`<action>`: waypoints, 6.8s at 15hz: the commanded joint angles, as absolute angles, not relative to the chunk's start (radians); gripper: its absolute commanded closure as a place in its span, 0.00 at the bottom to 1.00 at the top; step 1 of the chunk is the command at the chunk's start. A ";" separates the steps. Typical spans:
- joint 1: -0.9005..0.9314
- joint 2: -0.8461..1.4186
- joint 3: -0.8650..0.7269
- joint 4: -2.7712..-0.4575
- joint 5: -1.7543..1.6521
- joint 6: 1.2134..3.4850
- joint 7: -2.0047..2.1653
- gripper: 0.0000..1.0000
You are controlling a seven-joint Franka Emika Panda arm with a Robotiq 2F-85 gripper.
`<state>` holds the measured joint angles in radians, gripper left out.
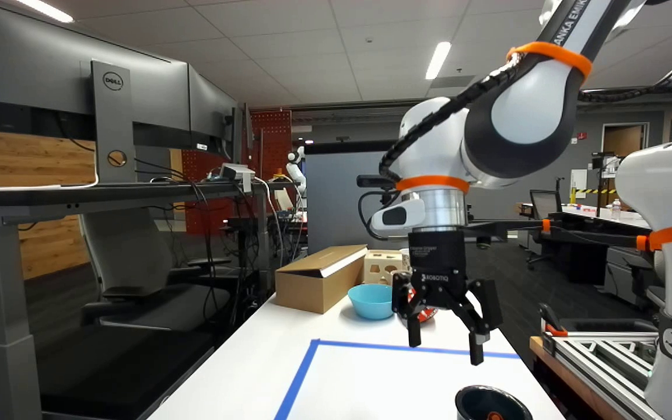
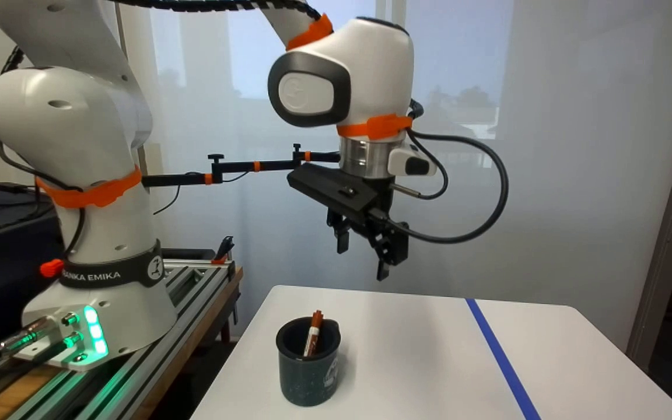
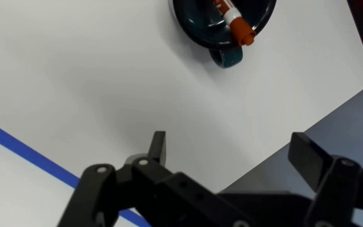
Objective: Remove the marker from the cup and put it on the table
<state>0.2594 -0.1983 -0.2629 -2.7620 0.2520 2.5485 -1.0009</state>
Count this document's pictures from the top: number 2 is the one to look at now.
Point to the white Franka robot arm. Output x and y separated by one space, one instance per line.
71 125

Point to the dark speckled mug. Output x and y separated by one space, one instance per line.
304 376

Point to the red knob on robot base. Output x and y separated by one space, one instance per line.
51 270

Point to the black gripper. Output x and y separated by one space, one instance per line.
343 194

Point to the orange brown whiteboard marker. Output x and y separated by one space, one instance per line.
313 337

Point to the aluminium rail base frame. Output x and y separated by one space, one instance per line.
156 341

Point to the blue tape line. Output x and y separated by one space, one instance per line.
499 358

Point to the black articulated camera mount arm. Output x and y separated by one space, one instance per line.
233 166

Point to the white sheer curtain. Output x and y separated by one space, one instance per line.
553 201

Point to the black equipment case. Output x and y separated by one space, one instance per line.
0 264

